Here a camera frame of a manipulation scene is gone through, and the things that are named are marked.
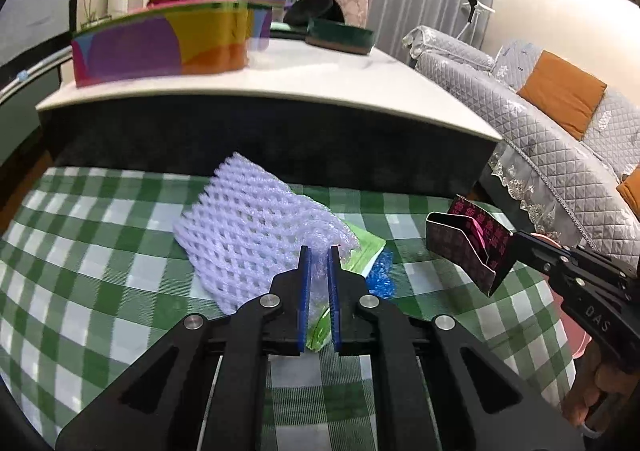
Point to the dark television stand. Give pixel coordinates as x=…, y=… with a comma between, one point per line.
x=25, y=116

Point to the white foam net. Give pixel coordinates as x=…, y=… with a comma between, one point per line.
x=240, y=241

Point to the dark green box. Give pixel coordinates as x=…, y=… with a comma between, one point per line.
x=345, y=36

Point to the orange cushion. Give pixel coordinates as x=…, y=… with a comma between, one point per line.
x=631, y=193
x=562, y=93

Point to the white and green packet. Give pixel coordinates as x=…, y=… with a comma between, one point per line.
x=367, y=248

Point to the dark red patterned box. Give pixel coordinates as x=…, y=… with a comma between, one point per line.
x=460, y=246

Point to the large colourful box pink lid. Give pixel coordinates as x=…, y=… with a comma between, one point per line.
x=150, y=46

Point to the black round lid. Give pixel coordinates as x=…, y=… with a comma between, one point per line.
x=315, y=11

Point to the blue bubble plastic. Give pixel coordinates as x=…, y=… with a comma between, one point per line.
x=382, y=278

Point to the small colourful striped box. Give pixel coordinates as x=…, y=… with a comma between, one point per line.
x=272, y=0

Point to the white standing fixture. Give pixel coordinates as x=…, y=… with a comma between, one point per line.
x=472, y=13

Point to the white coffee table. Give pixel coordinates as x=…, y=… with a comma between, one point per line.
x=325, y=76

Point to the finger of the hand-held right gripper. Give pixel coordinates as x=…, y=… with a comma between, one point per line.
x=537, y=248

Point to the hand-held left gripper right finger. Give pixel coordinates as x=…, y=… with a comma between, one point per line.
x=333, y=303

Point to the green checkered cloth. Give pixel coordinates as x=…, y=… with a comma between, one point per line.
x=100, y=256

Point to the purple and teal colourful box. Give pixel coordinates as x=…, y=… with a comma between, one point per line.
x=260, y=31

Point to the grey patterned pillow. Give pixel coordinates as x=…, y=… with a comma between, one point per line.
x=517, y=63

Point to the sofa with grey quilted cover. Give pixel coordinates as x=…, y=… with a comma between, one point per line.
x=540, y=146

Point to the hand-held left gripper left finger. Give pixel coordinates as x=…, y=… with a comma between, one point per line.
x=305, y=303

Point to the person's right hand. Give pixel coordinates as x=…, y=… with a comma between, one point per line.
x=587, y=391

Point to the teal tray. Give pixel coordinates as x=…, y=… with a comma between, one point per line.
x=287, y=31

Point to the television with grey cover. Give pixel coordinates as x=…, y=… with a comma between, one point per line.
x=40, y=6

